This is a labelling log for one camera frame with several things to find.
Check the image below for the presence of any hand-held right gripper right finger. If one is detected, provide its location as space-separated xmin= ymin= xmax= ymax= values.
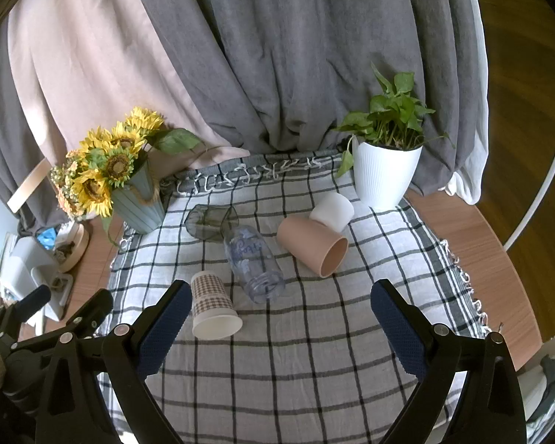
xmin=370 ymin=280 xmax=528 ymax=444

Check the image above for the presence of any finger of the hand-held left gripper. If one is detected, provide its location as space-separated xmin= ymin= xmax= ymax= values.
xmin=67 ymin=289 xmax=115 ymax=339
xmin=7 ymin=284 xmax=53 ymax=327

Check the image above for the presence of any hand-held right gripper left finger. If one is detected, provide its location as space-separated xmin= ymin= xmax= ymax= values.
xmin=36 ymin=280 xmax=193 ymax=444

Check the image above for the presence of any checked paper cup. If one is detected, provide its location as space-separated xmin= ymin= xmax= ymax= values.
xmin=191 ymin=270 xmax=243 ymax=339

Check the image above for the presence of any dark green glass cup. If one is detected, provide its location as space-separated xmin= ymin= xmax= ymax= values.
xmin=185 ymin=204 xmax=239 ymax=242

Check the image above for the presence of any beige cup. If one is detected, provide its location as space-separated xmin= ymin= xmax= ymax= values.
xmin=276 ymin=215 xmax=349 ymax=278

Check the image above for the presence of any white cup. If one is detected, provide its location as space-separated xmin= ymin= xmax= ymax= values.
xmin=310 ymin=193 xmax=355 ymax=232

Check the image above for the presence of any white appliance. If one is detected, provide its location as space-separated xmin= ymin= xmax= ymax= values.
xmin=0 ymin=235 xmax=75 ymax=321

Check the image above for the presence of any round wooden box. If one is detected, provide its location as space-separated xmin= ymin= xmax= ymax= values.
xmin=54 ymin=222 xmax=91 ymax=273

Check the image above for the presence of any checked tablecloth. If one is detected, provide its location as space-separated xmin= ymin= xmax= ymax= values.
xmin=95 ymin=150 xmax=497 ymax=436

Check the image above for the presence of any grey-green ribbed flower pot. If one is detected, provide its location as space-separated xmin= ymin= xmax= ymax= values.
xmin=111 ymin=157 xmax=167 ymax=235

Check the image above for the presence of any wooden strip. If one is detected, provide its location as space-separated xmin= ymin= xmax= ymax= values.
xmin=7 ymin=157 xmax=50 ymax=213

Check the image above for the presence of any artificial sunflower bouquet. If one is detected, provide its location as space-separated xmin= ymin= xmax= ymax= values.
xmin=50 ymin=107 xmax=205 ymax=247

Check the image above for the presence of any white ribbed plant pot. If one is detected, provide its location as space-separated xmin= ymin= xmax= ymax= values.
xmin=351 ymin=134 xmax=424 ymax=210

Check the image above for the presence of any grey cloth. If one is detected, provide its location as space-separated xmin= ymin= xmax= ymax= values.
xmin=524 ymin=354 xmax=555 ymax=444

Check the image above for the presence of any white sheer cloth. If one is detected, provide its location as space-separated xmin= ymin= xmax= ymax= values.
xmin=444 ymin=0 xmax=492 ymax=205

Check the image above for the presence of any green leafy plant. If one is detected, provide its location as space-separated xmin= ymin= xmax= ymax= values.
xmin=334 ymin=61 xmax=453 ymax=177

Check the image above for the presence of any white hoop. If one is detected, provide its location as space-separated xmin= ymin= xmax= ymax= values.
xmin=503 ymin=32 xmax=555 ymax=251

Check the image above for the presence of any beige cloth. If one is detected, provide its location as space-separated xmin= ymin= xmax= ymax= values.
xmin=7 ymin=0 xmax=251 ymax=181

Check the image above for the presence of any grey curtain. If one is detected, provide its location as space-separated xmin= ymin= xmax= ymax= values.
xmin=0 ymin=0 xmax=484 ymax=236

